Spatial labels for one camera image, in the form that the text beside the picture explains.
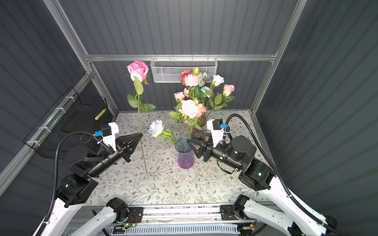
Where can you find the black wire basket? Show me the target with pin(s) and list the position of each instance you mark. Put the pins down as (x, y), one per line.
(76, 112)

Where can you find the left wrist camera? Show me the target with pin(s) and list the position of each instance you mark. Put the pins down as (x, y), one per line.
(107, 132)

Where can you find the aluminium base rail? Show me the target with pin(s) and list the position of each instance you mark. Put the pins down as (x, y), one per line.
(149, 215)

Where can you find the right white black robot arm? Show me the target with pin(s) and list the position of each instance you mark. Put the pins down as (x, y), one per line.
(293, 218)

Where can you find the white bud rose stem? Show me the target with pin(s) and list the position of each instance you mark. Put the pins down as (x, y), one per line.
(158, 130)

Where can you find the pale pink flower spray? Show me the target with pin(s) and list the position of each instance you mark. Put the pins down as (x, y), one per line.
(190, 89)

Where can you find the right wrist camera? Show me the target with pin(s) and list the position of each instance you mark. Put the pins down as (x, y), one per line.
(217, 128)

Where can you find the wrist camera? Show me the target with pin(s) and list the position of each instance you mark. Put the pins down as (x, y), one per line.
(107, 132)
(217, 128)

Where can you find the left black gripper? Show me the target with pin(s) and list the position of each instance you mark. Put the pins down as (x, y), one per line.
(127, 144)

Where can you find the light pink rose stem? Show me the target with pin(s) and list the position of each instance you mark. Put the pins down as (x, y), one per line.
(220, 100)

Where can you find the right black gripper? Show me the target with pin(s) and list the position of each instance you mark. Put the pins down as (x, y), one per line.
(202, 149)

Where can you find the yellow green marker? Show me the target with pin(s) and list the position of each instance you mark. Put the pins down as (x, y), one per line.
(100, 114)

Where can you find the white wire mesh basket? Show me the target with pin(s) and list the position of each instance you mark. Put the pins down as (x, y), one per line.
(170, 71)

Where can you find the floral patterned table mat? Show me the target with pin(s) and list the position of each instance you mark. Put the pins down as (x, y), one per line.
(153, 176)

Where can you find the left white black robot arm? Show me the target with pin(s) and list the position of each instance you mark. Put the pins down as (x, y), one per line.
(75, 189)

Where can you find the red pink glass vase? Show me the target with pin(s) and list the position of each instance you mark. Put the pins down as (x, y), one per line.
(201, 126)

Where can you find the blue purple glass vase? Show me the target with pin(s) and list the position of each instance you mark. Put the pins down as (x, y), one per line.
(186, 157)

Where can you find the pink rose large leaves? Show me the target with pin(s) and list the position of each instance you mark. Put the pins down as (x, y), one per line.
(179, 96)

